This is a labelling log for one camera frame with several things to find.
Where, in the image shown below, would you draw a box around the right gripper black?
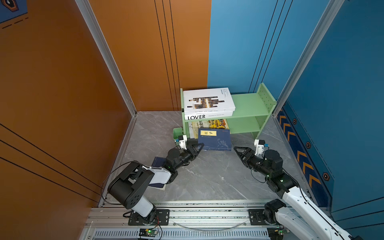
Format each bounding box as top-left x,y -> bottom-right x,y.
233,146 -> 273,180

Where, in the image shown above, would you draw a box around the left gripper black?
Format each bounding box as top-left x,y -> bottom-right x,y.
172,143 -> 203,172

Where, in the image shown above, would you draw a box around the yellow Chinese history picture book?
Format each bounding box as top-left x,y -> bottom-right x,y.
188,119 -> 229,139

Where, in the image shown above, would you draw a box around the dark blue book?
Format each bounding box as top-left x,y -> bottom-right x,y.
198,129 -> 232,151
148,156 -> 167,191

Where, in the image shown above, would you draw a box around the white LOVER book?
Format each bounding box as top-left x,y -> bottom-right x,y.
184,111 -> 234,121

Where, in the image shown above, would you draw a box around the white book brown bars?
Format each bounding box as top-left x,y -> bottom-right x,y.
183,88 -> 236,113

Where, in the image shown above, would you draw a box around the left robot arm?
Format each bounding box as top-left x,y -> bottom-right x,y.
108,143 -> 205,225

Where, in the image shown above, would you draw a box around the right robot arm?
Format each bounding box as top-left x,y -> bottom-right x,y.
234,147 -> 361,240

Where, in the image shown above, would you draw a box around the green pen cup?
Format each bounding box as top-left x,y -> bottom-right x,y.
173,128 -> 183,140

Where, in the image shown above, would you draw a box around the green desktop shelf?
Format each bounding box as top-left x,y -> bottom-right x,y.
180,83 -> 277,139

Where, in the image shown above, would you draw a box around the right circuit board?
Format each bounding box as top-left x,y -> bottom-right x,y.
268,227 -> 290,240

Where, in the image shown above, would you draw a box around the circuit board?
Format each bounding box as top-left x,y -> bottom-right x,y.
268,227 -> 290,240
138,229 -> 159,240

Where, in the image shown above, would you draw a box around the left circuit board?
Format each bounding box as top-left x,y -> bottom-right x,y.
138,229 -> 159,240

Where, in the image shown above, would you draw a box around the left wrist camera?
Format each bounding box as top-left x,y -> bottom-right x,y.
178,135 -> 188,150

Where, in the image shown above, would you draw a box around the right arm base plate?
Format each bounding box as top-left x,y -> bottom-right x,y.
248,208 -> 295,226

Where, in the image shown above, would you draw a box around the aluminium rail frame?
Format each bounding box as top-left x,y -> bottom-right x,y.
80,200 -> 299,240

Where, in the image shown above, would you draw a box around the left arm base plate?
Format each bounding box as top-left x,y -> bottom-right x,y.
128,209 -> 170,226

